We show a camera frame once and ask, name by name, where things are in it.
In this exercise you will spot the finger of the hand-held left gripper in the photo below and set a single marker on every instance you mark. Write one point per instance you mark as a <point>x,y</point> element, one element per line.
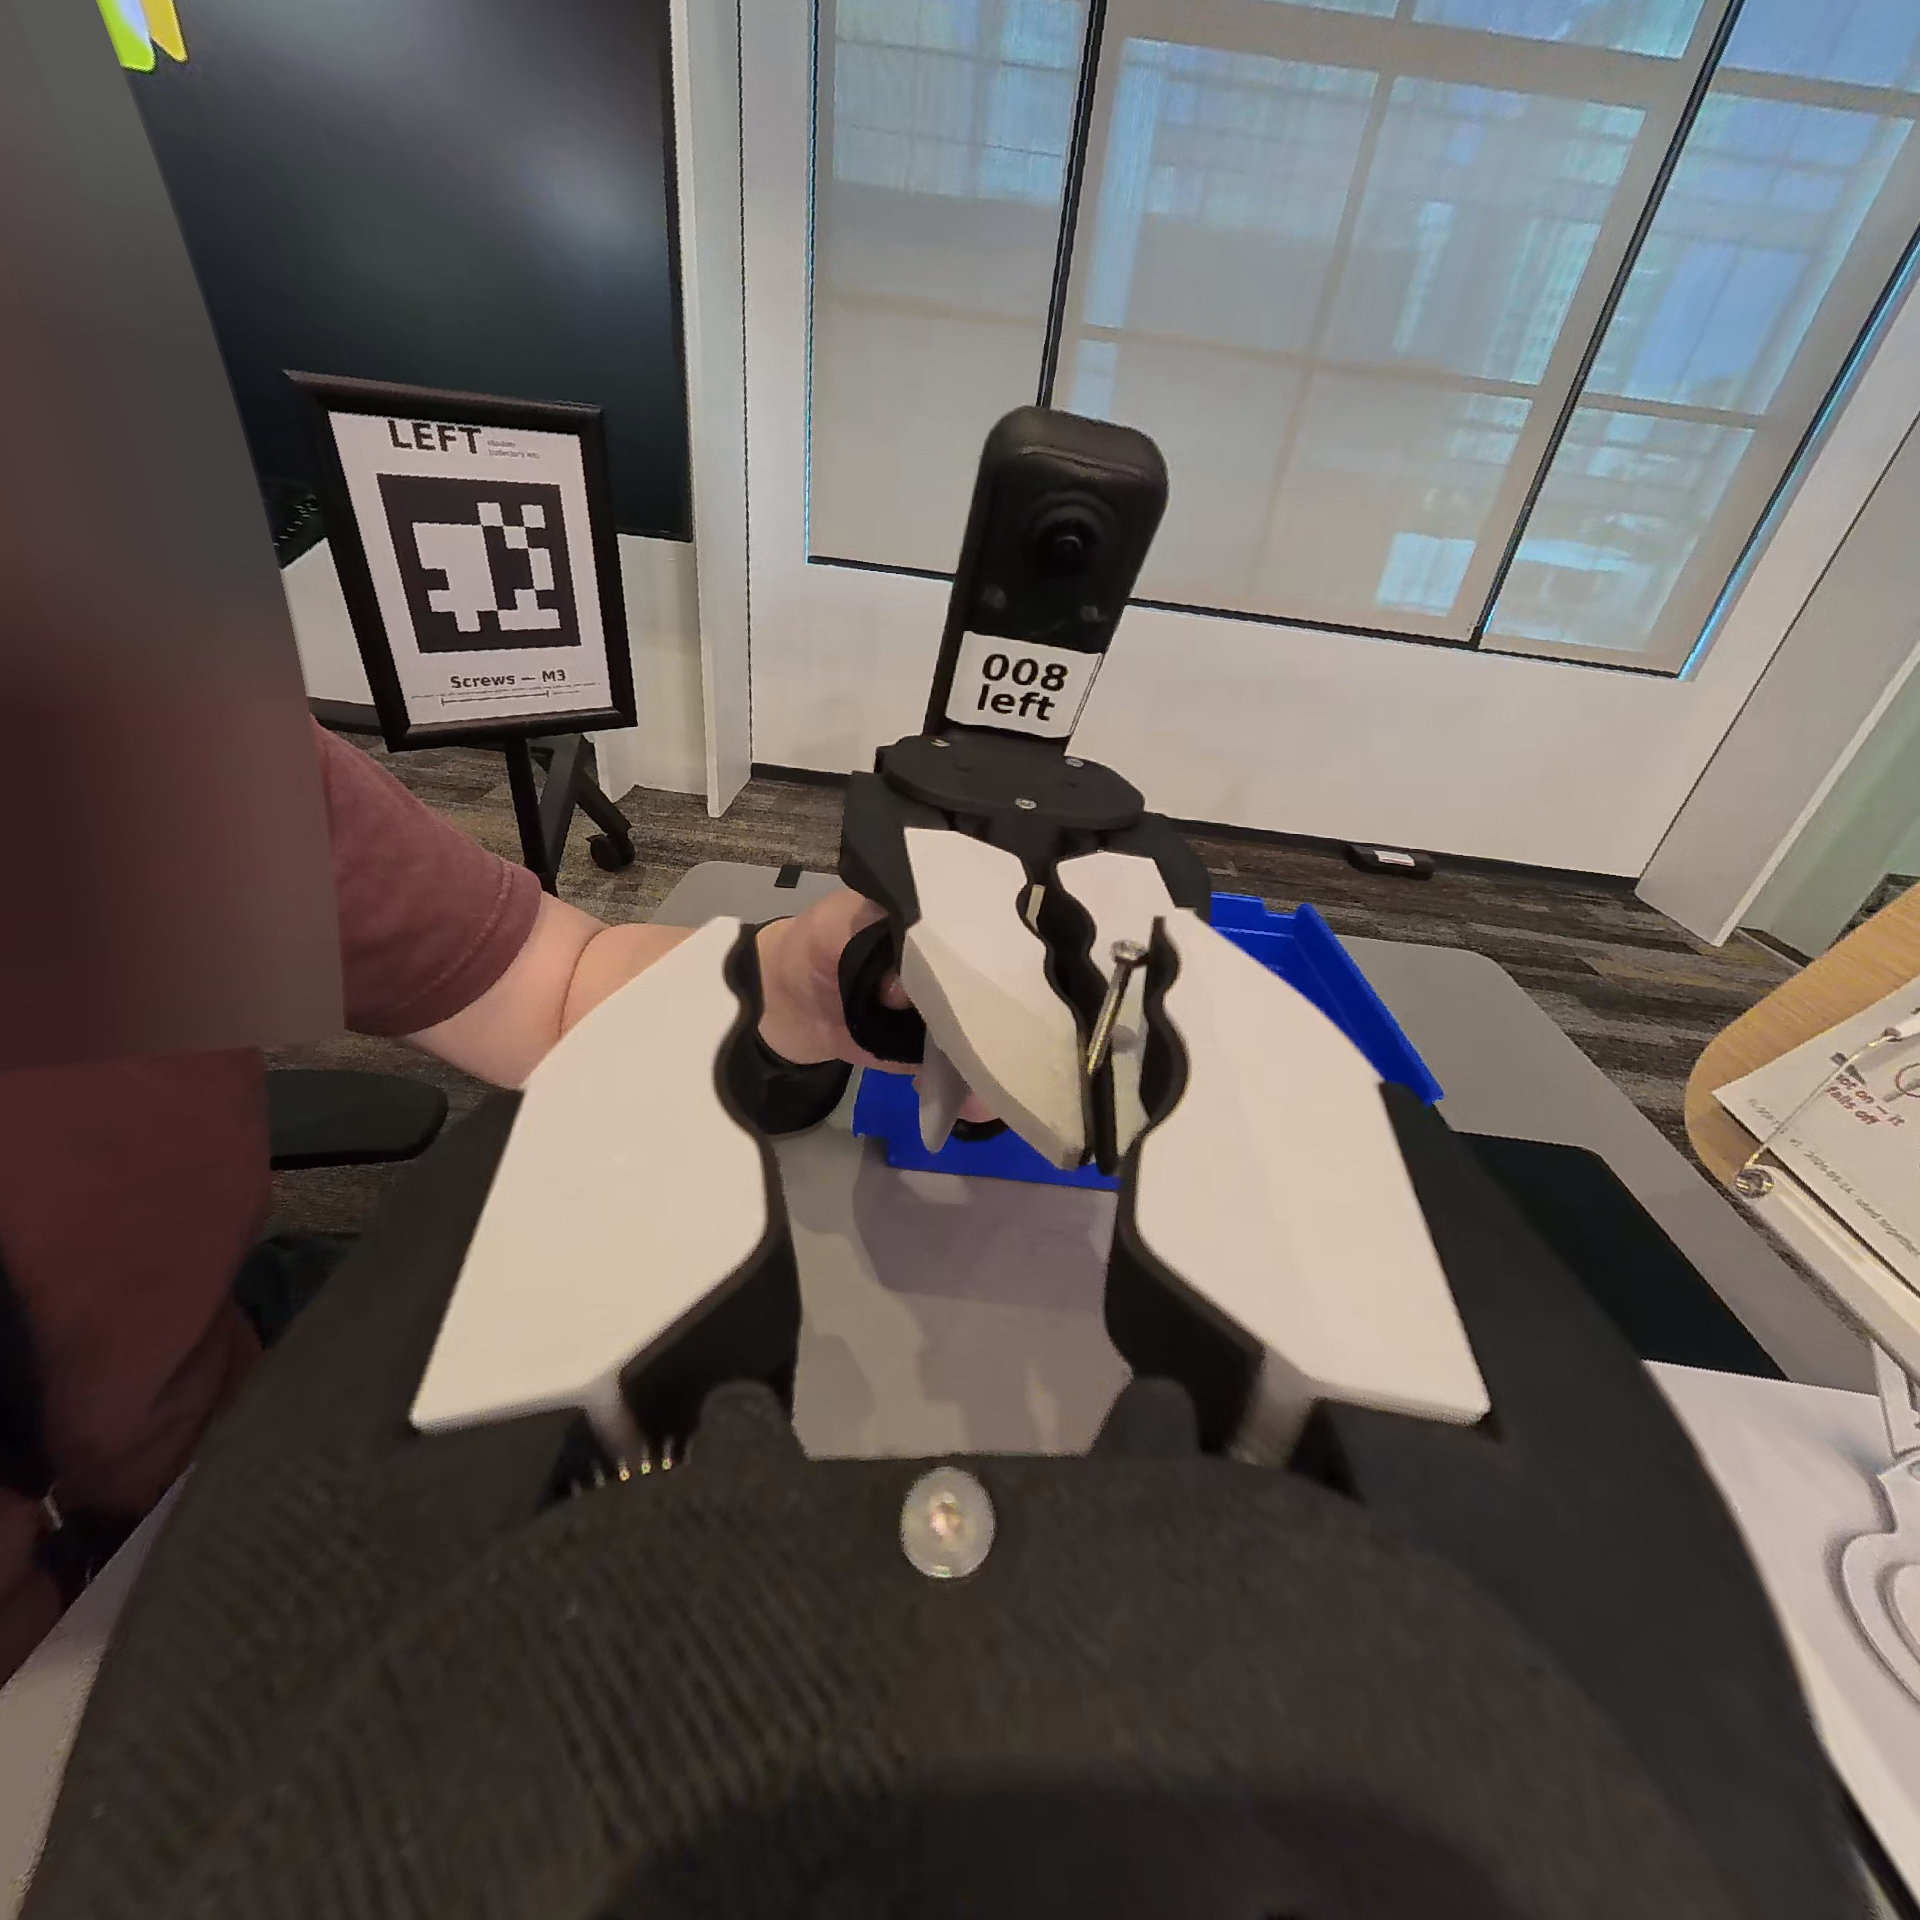
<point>1107,900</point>
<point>975,974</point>

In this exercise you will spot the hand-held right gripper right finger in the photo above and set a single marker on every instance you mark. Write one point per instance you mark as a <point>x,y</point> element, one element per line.
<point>1307,1201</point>

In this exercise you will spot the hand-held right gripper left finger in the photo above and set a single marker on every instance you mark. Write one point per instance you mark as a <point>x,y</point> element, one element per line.
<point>617,1201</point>

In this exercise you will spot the long metal bolt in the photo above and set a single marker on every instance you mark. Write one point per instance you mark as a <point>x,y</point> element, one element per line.
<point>1113,1001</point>

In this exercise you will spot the blue bin with divider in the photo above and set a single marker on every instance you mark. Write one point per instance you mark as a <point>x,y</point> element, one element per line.
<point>1319,996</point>

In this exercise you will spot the person's left forearm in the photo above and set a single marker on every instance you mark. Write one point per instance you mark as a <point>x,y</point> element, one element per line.
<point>599,990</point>

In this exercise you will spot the person's left hand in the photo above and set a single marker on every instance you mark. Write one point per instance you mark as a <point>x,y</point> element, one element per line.
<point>803,974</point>

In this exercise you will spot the black floor power box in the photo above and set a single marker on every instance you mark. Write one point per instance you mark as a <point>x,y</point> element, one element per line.
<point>1389,859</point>

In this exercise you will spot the black sign stand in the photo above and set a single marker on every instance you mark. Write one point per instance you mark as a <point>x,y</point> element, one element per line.
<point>525,809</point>

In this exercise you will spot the large shaded window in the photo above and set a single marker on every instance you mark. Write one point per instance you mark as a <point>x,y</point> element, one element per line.
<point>1349,299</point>

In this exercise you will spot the printed instruction sheet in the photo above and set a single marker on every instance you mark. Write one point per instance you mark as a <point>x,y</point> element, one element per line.
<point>1861,1140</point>

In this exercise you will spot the framed tag sign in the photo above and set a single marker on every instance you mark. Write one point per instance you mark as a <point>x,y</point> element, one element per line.
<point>361,600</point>

